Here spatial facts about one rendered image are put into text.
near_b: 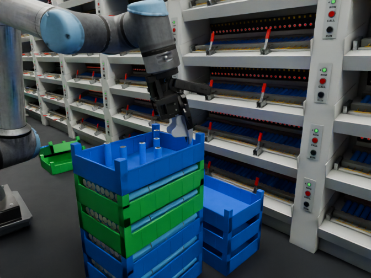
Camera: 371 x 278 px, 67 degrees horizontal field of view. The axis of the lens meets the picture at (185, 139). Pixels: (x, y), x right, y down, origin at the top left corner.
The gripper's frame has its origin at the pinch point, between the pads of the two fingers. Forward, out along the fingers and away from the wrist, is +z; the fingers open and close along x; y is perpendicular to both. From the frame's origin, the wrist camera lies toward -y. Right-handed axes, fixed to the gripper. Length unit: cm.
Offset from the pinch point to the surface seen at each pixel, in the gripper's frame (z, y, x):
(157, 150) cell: -2.6, 11.0, 6.8
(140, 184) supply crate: 1.2, 18.1, 13.6
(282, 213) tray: 45, -30, -6
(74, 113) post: 15, 41, -187
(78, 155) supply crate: -6.6, 29.4, 1.4
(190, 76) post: -7, -26, -60
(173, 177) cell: 6.2, 9.3, 7.0
